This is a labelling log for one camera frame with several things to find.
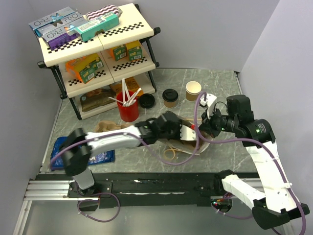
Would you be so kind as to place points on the brown paper coffee cup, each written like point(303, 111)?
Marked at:
point(170, 104)

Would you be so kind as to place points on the red ribbed plastic cup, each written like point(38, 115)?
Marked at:
point(129, 113)

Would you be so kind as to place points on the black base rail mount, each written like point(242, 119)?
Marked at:
point(153, 189)

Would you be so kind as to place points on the cream checkered shelf rack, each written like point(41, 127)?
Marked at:
point(132, 27)

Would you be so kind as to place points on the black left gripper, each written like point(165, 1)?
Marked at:
point(178, 124)

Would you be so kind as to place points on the black plastic cup lid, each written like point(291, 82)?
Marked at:
point(170, 95)

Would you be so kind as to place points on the brown pulp cup carrier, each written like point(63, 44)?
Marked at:
point(105, 126)

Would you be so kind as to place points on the green orange snack box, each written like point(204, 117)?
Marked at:
point(86, 72)
point(93, 63)

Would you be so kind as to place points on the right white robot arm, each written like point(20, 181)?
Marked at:
point(276, 204)

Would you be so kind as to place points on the brown paper cups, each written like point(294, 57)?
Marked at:
point(193, 89)

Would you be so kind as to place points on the teal foil box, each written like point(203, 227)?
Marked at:
point(100, 24)

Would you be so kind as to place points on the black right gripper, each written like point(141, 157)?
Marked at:
point(207, 125)

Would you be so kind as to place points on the black coffee cup lids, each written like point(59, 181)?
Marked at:
point(147, 101)

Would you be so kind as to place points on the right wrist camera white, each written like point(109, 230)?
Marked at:
point(208, 102)

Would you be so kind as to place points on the purple RO foil box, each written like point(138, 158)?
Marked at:
point(60, 36)

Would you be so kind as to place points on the purple wavy pouch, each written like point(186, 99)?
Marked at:
point(102, 11)

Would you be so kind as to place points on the silver RO foil box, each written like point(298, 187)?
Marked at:
point(54, 20)

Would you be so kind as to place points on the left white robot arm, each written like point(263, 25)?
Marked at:
point(79, 146)

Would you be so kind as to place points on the blue Doritos chip bag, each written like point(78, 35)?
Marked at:
point(102, 158)

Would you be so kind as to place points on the brown paper takeout bag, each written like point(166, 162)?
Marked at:
point(175, 146)

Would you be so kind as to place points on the white wrapped straw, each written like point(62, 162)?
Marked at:
point(125, 92)
point(131, 99)

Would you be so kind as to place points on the brown snack bag lower shelf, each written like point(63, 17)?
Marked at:
point(96, 98)

